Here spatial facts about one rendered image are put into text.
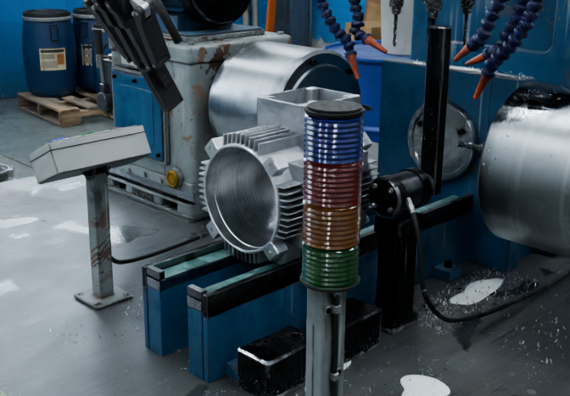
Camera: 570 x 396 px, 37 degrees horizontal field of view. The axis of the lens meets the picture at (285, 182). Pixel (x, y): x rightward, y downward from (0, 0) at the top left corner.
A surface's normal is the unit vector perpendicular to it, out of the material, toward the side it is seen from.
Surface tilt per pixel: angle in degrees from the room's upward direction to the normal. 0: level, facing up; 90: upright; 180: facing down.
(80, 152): 64
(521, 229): 125
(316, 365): 90
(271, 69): 43
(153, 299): 90
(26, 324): 0
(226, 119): 96
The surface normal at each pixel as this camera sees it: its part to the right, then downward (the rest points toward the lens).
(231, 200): 0.67, -0.14
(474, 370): 0.01, -0.96
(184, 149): -0.71, 0.19
